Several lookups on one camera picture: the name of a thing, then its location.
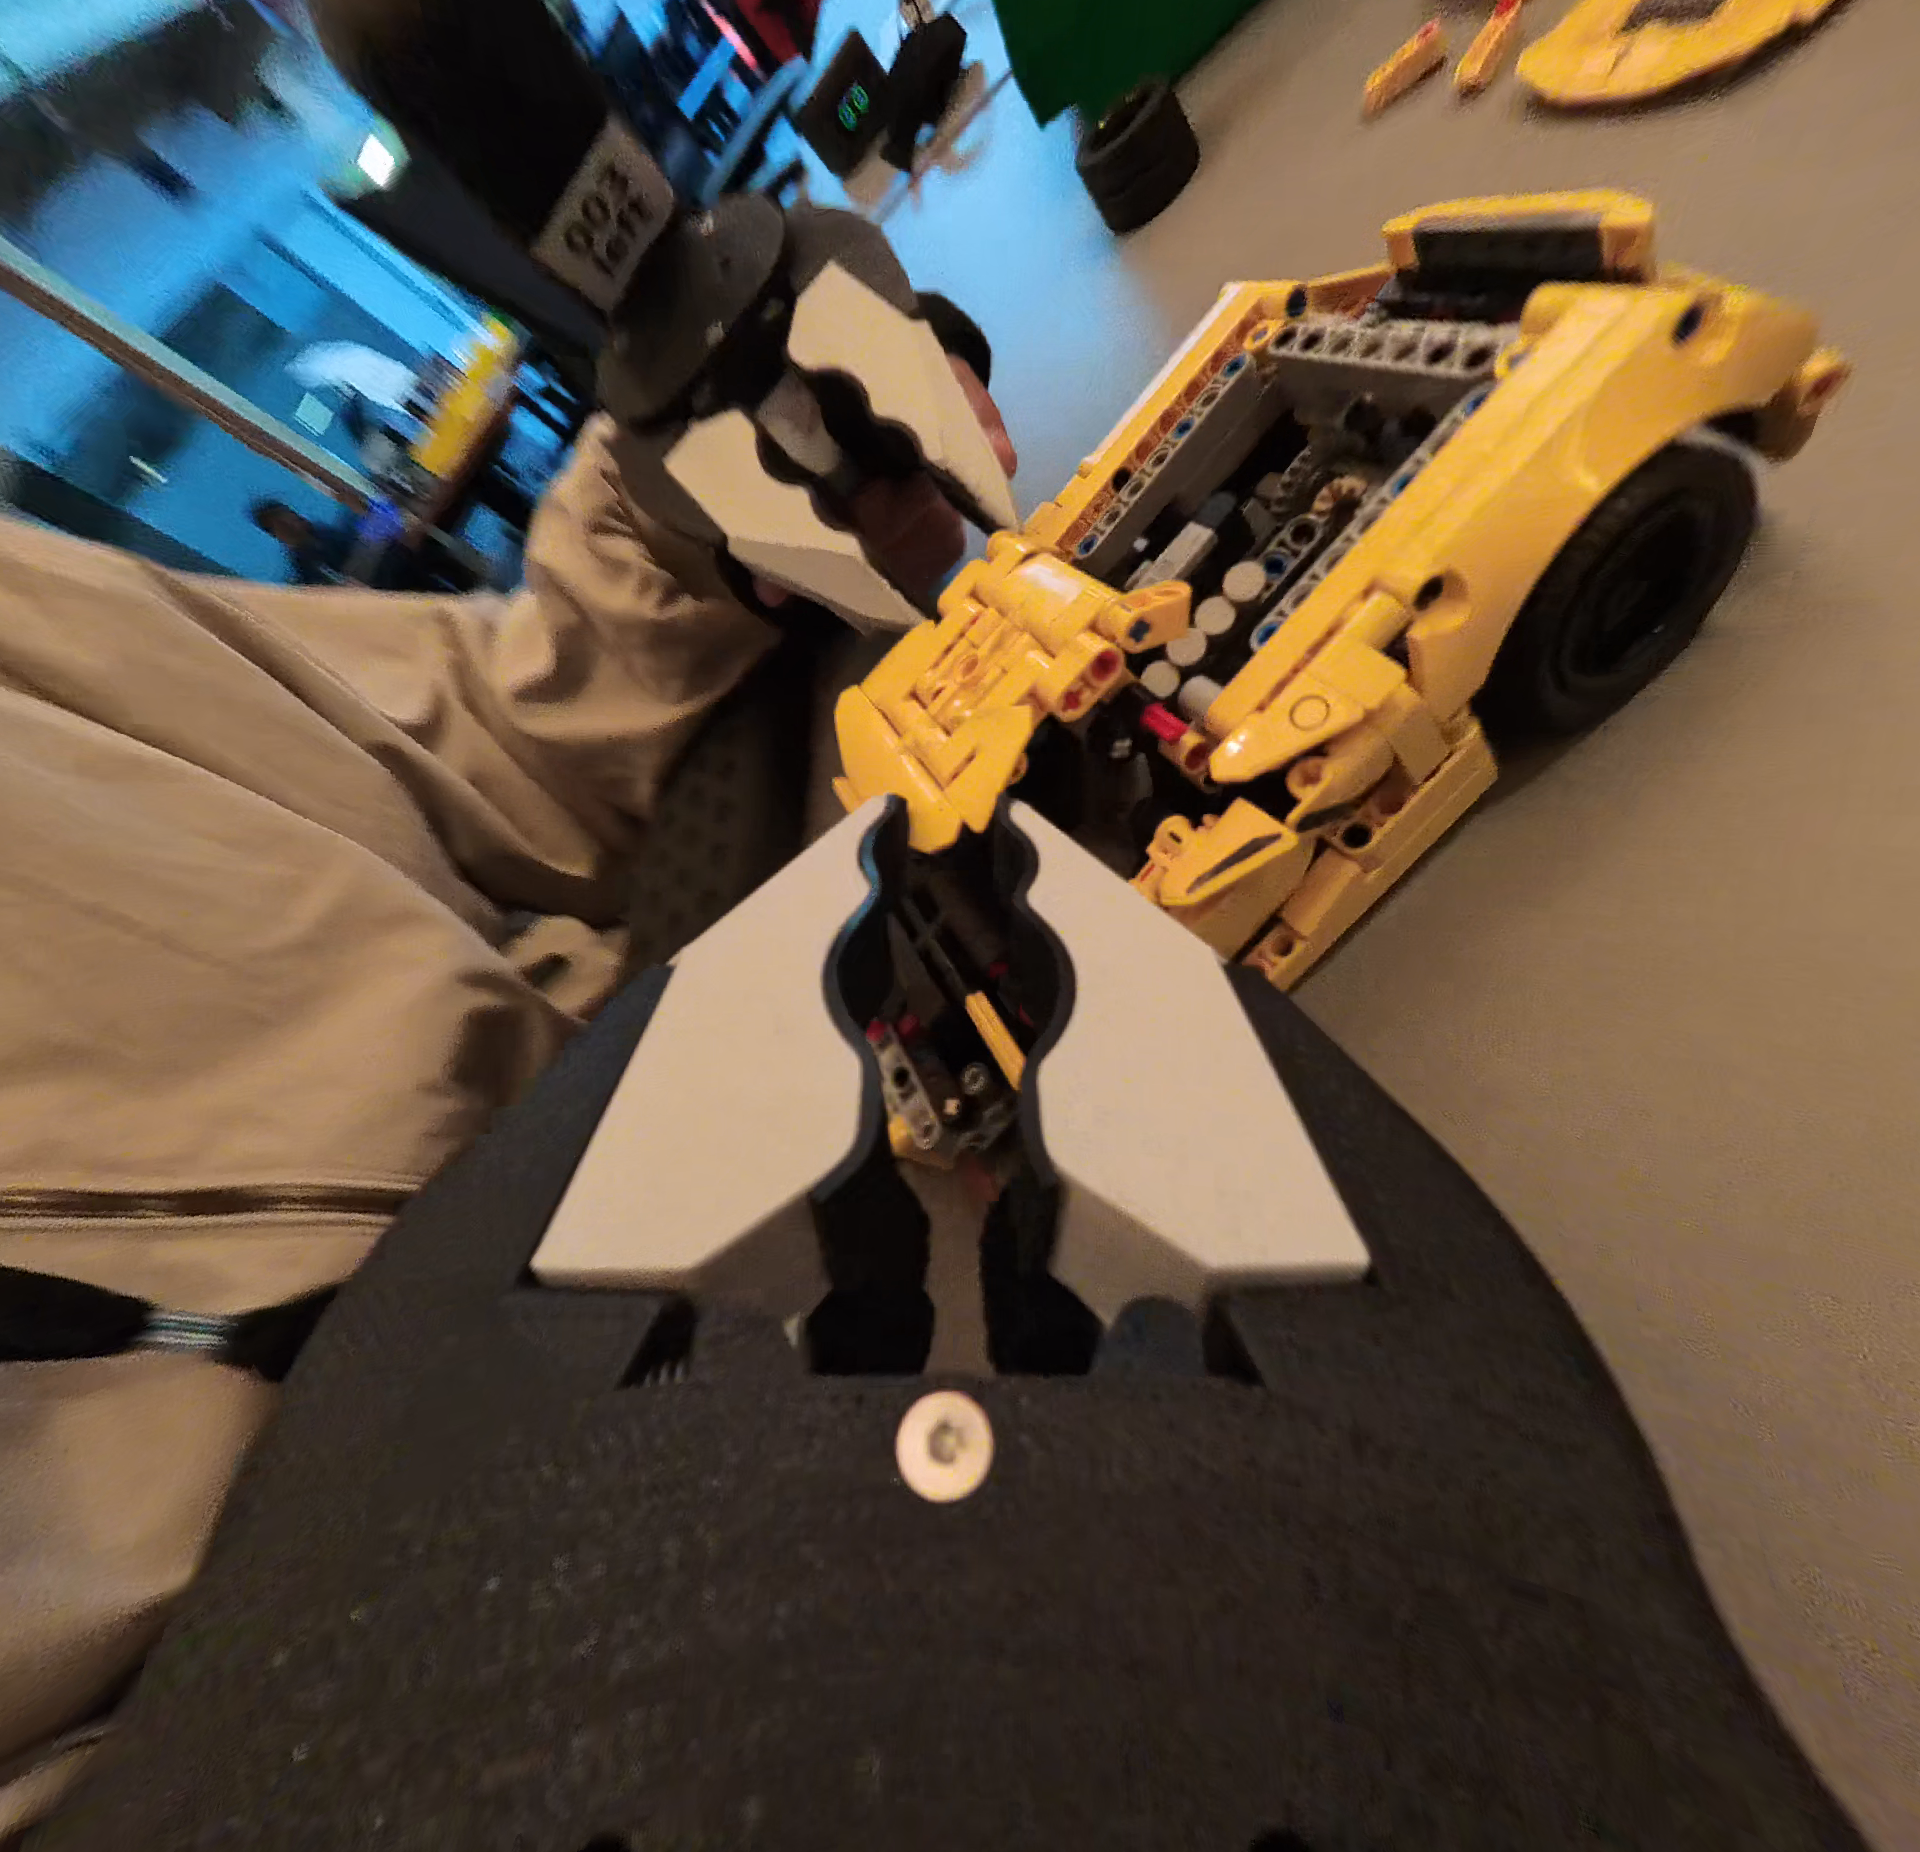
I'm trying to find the yellow toy car hood section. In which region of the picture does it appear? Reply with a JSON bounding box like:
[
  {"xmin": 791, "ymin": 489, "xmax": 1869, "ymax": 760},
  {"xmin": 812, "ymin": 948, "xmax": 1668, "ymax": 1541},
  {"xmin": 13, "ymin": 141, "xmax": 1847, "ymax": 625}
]
[{"xmin": 1516, "ymin": 0, "xmax": 1914, "ymax": 112}]

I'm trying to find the black toy tyre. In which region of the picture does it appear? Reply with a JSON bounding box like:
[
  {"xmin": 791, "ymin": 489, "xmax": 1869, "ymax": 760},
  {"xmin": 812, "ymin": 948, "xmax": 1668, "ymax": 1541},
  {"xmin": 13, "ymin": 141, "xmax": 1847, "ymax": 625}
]
[{"xmin": 1075, "ymin": 77, "xmax": 1202, "ymax": 238}]

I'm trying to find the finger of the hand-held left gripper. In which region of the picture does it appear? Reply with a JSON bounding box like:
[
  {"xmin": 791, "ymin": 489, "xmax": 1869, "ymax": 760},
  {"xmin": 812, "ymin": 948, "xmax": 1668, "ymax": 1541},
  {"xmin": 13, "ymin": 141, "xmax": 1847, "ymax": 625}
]
[
  {"xmin": 783, "ymin": 259, "xmax": 1025, "ymax": 530},
  {"xmin": 660, "ymin": 408, "xmax": 934, "ymax": 636}
]

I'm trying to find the yellow toy car model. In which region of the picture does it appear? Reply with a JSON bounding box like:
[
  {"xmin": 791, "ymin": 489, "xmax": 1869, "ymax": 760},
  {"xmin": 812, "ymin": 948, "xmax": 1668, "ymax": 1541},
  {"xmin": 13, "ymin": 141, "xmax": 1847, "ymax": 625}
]
[{"xmin": 830, "ymin": 188, "xmax": 1854, "ymax": 1180}]

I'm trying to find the person's beige jacket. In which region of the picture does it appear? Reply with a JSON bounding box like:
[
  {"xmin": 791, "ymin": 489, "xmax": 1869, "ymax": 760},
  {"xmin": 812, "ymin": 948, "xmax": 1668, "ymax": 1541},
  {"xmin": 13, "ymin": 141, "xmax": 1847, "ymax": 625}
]
[{"xmin": 0, "ymin": 508, "xmax": 647, "ymax": 1807}]

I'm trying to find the green plastic bin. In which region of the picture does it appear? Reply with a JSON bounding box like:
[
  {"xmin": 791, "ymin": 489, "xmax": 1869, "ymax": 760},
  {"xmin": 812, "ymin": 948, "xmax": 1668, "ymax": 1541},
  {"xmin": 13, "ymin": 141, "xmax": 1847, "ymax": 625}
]
[{"xmin": 973, "ymin": 0, "xmax": 1336, "ymax": 127}]

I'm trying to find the person's left forearm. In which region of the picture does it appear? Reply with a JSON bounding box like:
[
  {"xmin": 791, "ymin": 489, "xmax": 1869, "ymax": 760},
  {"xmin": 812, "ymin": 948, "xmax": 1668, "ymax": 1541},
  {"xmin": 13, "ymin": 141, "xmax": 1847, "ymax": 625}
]
[{"xmin": 479, "ymin": 427, "xmax": 797, "ymax": 932}]

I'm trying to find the black device green light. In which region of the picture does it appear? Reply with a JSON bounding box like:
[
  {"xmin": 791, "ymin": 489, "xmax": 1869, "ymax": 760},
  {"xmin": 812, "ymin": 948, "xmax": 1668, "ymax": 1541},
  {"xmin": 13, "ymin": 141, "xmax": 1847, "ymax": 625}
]
[{"xmin": 791, "ymin": 29, "xmax": 891, "ymax": 178}]

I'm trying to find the short yellow toy beam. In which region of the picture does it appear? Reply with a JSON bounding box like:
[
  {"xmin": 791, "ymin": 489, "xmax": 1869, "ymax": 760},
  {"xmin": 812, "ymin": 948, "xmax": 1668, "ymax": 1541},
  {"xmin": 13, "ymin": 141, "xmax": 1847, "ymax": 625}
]
[{"xmin": 1362, "ymin": 17, "xmax": 1453, "ymax": 117}]

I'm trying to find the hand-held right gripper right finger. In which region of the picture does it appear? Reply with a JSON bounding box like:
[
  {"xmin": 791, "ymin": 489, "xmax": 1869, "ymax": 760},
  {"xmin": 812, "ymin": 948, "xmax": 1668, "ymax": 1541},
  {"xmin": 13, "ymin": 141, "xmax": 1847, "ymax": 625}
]
[{"xmin": 984, "ymin": 799, "xmax": 1376, "ymax": 1375}]

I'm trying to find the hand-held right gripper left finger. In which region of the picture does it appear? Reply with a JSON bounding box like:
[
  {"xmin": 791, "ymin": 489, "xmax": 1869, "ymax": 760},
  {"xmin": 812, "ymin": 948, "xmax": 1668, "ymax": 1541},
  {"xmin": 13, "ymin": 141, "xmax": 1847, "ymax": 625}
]
[{"xmin": 528, "ymin": 795, "xmax": 934, "ymax": 1375}]

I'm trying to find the person's left hand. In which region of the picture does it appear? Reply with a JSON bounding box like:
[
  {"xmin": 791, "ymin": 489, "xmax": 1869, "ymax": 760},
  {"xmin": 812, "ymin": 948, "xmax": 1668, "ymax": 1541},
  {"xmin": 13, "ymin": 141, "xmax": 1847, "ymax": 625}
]
[{"xmin": 841, "ymin": 378, "xmax": 1019, "ymax": 604}]

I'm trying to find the grey desk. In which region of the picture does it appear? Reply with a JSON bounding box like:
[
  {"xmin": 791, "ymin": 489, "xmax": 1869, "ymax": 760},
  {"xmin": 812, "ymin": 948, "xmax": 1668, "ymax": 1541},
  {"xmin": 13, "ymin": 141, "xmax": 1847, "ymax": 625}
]
[{"xmin": 795, "ymin": 0, "xmax": 1920, "ymax": 1852}]

